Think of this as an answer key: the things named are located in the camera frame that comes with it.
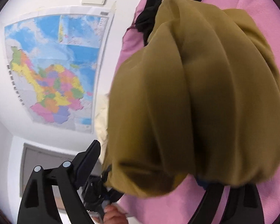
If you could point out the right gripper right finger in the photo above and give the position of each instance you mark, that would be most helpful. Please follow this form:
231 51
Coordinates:
223 204

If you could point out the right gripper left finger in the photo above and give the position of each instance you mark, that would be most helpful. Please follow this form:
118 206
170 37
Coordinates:
38 203

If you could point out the olive brown jacket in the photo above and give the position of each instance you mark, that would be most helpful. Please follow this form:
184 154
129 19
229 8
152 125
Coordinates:
196 97

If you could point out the person's left hand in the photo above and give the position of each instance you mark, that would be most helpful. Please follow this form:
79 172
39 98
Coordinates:
114 216

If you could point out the pink daisy bed sheet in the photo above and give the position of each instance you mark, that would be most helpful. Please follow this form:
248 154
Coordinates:
224 51

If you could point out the cream pillow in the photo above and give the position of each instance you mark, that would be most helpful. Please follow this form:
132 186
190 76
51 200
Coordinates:
101 125

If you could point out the colourful wall map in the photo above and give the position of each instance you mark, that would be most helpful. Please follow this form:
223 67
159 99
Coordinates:
54 59

